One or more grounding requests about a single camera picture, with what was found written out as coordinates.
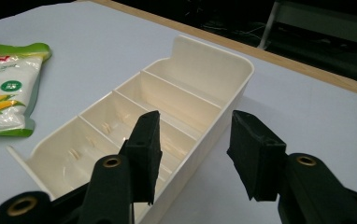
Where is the cream plastic divided storage box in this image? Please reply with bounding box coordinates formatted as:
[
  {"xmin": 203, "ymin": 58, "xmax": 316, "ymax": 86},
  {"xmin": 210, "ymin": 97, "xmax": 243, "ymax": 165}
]
[{"xmin": 7, "ymin": 35, "xmax": 255, "ymax": 224}]

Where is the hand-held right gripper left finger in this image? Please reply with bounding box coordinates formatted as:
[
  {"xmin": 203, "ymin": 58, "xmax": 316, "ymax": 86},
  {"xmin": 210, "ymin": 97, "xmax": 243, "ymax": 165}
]
[{"xmin": 79, "ymin": 110, "xmax": 164, "ymax": 224}]

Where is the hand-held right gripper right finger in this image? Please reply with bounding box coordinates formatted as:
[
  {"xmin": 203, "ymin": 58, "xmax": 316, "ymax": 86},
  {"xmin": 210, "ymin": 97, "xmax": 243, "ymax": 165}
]
[{"xmin": 226, "ymin": 109, "xmax": 357, "ymax": 224}]

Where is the green white corn starch bag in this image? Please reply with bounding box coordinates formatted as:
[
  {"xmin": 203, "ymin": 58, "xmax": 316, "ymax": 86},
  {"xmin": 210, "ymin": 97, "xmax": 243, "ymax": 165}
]
[{"xmin": 0, "ymin": 42, "xmax": 53, "ymax": 138}]

